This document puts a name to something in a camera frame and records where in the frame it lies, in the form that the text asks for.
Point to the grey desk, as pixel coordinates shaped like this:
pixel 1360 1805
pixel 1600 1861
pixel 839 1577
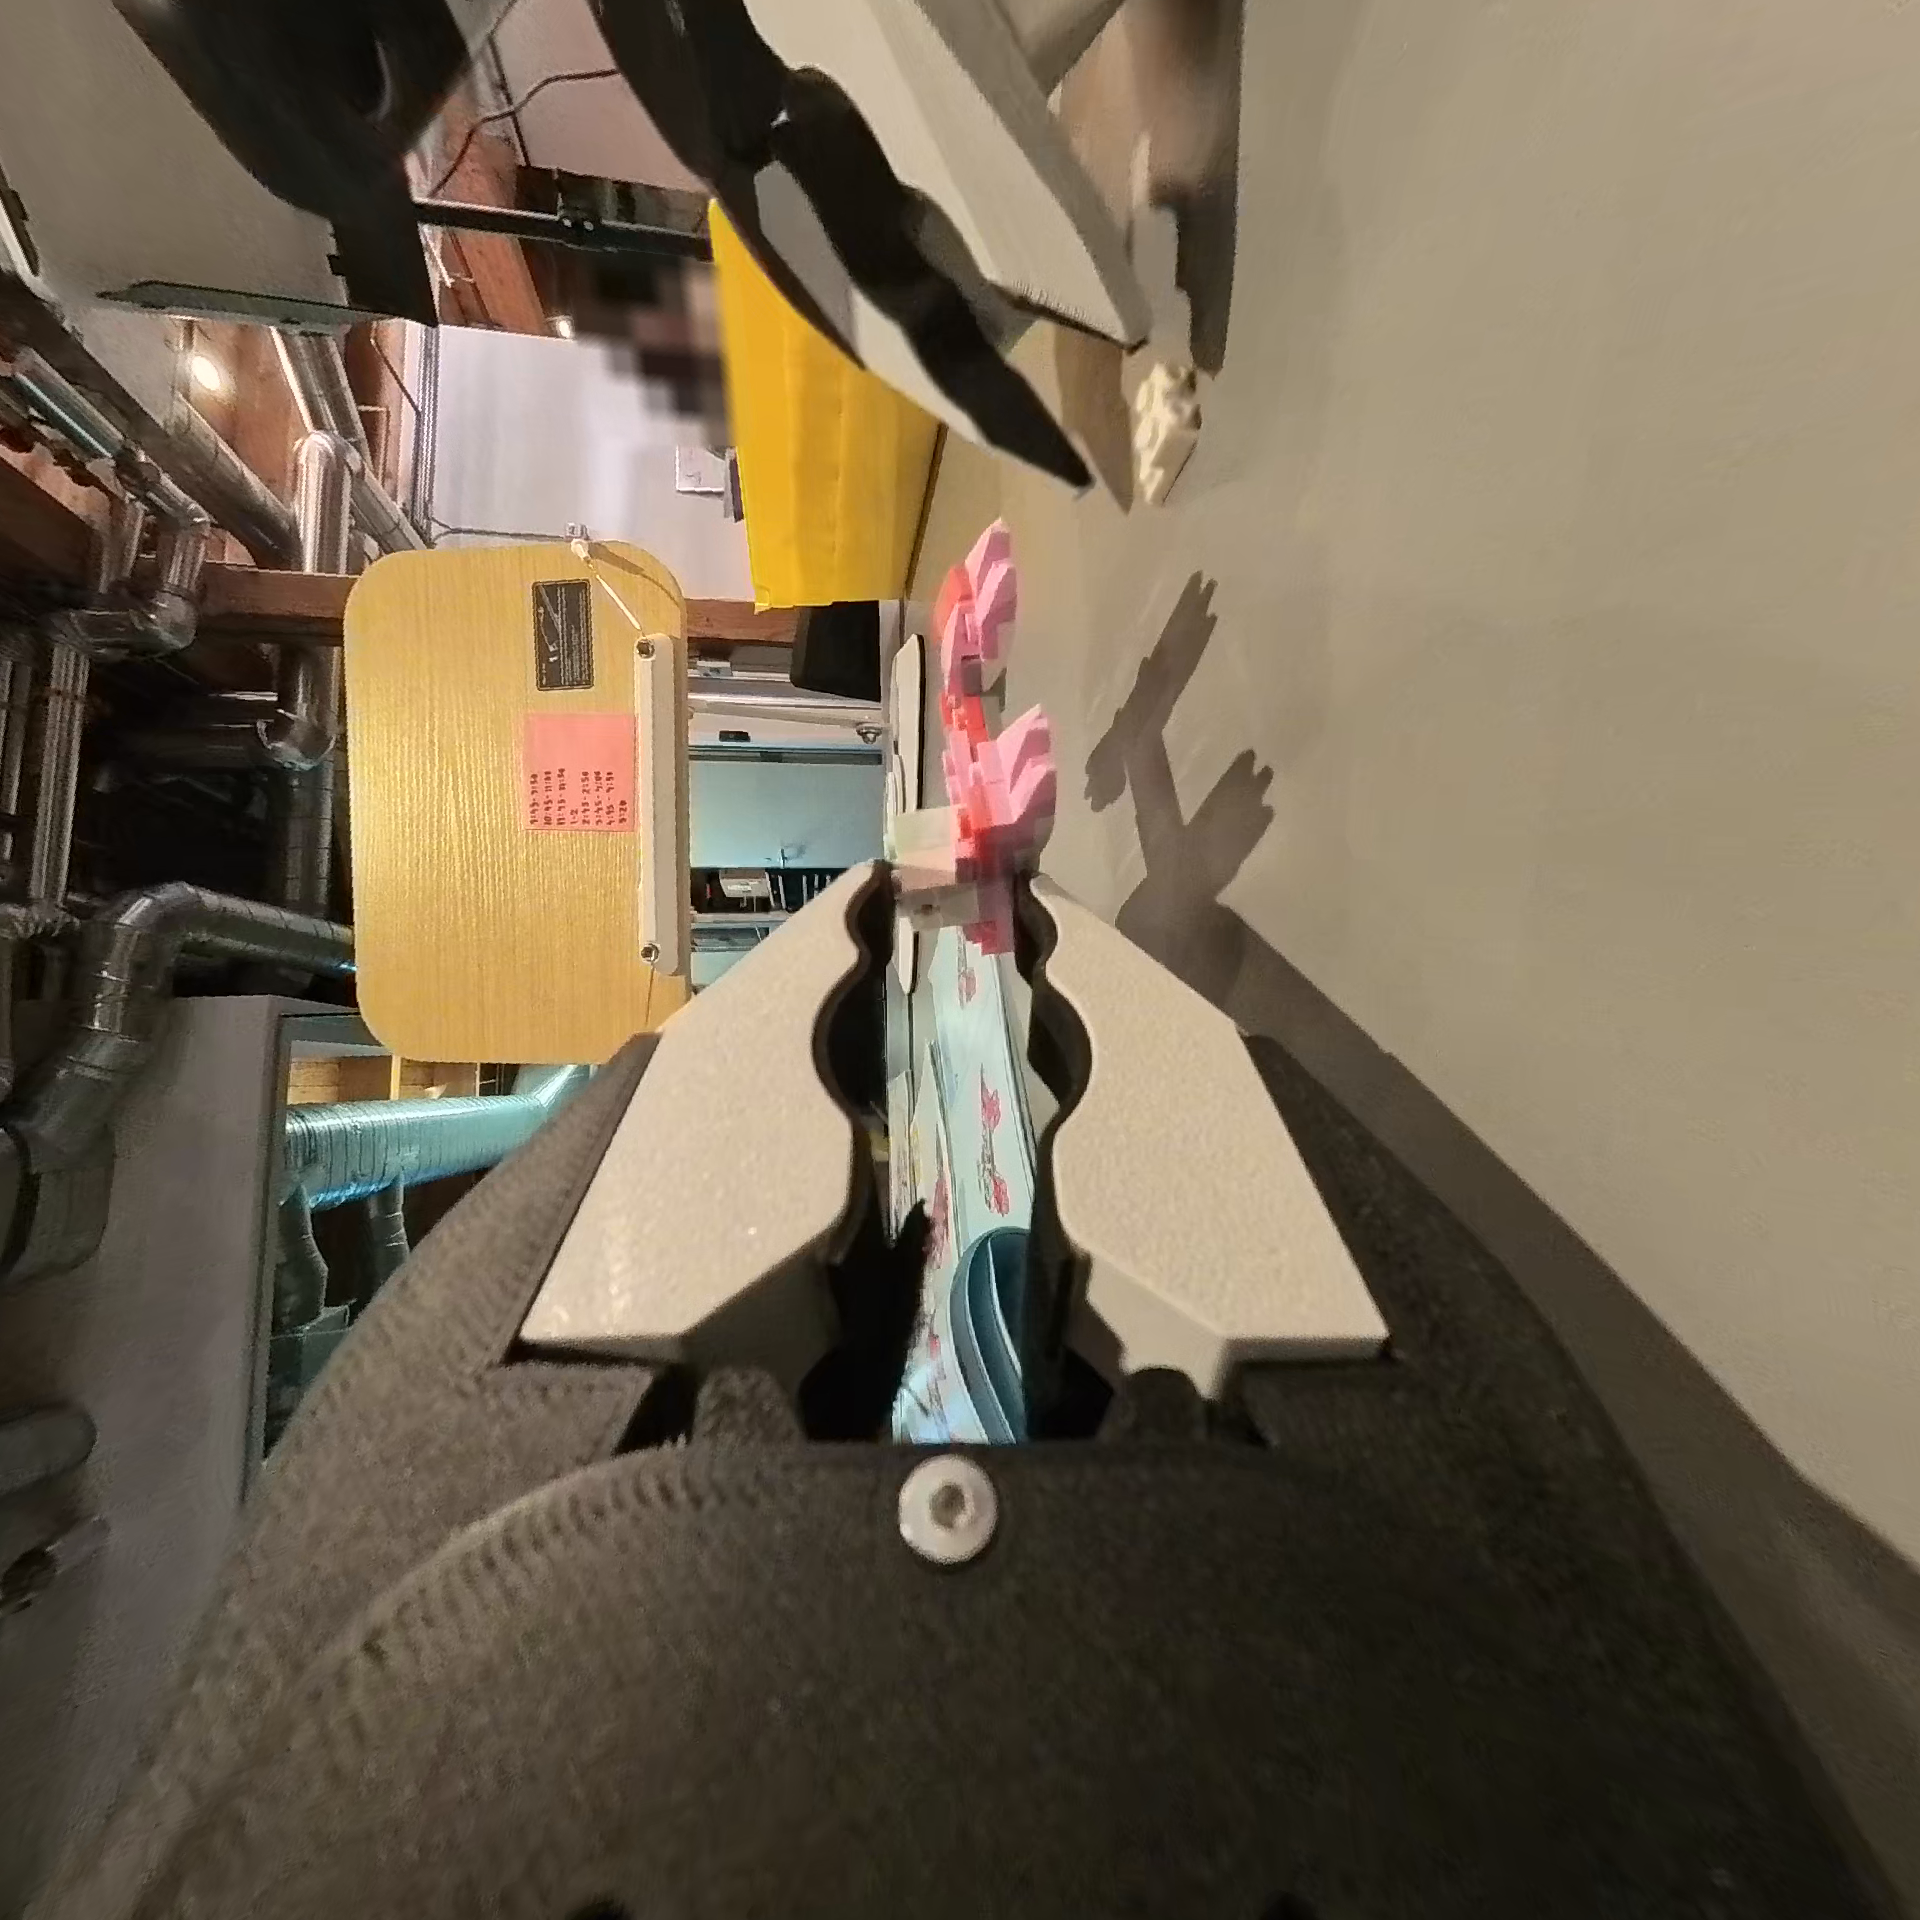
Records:
pixel 1502 752

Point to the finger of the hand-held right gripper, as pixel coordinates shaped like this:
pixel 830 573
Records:
pixel 991 136
pixel 872 286

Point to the open light blue instruction booklet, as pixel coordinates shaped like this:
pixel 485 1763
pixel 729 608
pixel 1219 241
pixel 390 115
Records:
pixel 968 1141

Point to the small white brick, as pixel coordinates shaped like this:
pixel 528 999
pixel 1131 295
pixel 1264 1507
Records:
pixel 1171 429

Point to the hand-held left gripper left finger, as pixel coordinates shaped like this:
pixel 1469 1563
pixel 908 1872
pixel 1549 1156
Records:
pixel 692 1172

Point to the yellow storage bin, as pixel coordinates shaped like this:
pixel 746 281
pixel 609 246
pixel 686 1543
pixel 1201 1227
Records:
pixel 811 453

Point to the pink sticky note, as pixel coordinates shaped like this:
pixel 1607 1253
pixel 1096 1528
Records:
pixel 579 773

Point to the pink brick animal model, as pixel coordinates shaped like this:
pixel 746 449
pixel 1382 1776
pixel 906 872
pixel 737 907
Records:
pixel 995 752

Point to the silver ceiling duct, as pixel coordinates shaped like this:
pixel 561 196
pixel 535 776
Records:
pixel 166 933

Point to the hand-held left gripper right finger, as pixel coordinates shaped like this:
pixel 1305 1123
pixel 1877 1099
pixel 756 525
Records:
pixel 1201 1184

